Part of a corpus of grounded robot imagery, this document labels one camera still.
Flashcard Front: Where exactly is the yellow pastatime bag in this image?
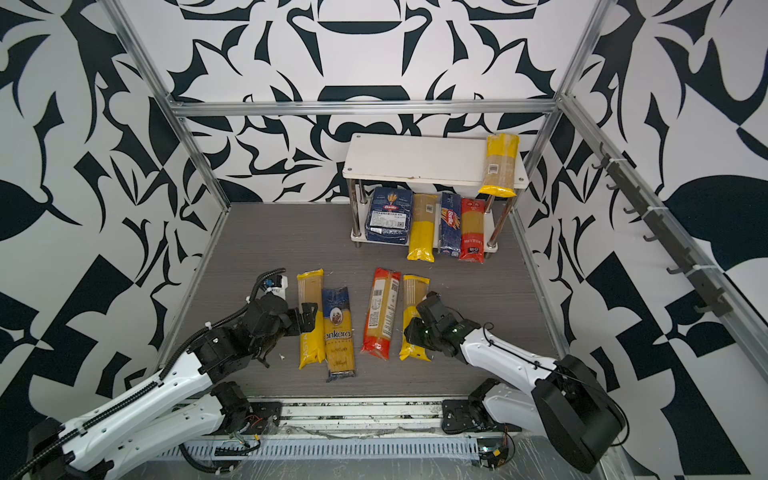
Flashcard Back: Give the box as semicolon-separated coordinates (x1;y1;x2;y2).
297;269;326;369
399;274;430;362

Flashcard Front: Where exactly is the blue Barilla spaghetti bag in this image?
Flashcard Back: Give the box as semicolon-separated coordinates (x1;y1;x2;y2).
438;191;462;258

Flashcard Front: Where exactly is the white slotted cable duct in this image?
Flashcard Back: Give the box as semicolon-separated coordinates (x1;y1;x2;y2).
187;437;480;462

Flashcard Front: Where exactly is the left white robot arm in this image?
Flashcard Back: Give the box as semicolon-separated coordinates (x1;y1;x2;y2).
11;268;319;479

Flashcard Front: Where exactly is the yellow spaghetti bag short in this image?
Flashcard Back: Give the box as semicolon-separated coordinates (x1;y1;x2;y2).
478;133;520;198

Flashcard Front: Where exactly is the blue Barilla pasta box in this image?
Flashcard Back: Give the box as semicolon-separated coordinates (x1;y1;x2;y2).
364;187;414;245

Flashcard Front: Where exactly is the red yellow spaghetti bag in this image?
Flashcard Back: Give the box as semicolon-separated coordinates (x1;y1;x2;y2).
459;198;485;264

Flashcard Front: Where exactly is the wall hook rack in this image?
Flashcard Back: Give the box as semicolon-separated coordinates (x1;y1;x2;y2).
593;143;733;317

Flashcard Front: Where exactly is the red label spaghetti bag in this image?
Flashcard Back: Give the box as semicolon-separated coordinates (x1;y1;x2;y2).
361;268;401;360

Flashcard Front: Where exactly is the blue label spaghetti bag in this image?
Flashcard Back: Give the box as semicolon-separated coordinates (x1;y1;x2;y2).
322;287;356;381

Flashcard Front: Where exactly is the white two-tier shelf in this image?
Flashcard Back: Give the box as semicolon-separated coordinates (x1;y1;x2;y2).
342;134;529;254

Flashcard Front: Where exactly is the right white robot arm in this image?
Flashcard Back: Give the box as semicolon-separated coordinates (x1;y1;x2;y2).
404;291;630;473

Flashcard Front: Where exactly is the aluminium frame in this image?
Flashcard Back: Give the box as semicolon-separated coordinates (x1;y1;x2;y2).
102;1;767;376

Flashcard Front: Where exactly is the small circuit board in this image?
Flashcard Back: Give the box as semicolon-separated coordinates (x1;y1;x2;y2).
478;435;510;470

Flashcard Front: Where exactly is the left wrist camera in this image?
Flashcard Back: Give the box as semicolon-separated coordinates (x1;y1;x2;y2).
262;274;288;300

